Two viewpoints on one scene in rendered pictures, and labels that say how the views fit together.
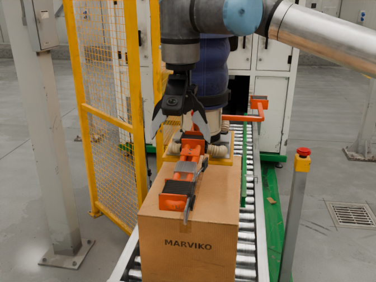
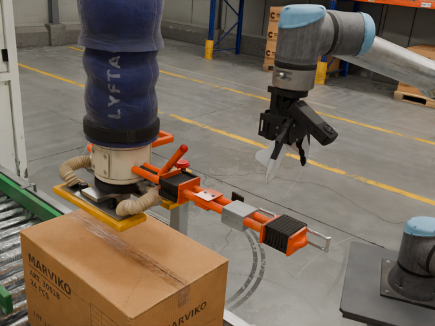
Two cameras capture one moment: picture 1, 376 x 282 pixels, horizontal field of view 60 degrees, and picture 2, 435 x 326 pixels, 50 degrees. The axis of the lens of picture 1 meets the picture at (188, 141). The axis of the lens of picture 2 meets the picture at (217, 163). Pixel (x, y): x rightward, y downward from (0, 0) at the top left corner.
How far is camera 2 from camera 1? 1.04 m
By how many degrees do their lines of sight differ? 55
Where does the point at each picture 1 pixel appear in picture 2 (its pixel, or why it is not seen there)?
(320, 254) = not seen: hidden behind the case
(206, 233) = (202, 289)
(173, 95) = (321, 123)
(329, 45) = (375, 55)
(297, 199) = (183, 220)
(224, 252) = (216, 300)
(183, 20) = (323, 46)
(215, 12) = (357, 37)
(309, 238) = not seen: hidden behind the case
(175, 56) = (311, 82)
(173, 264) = not seen: outside the picture
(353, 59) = (388, 64)
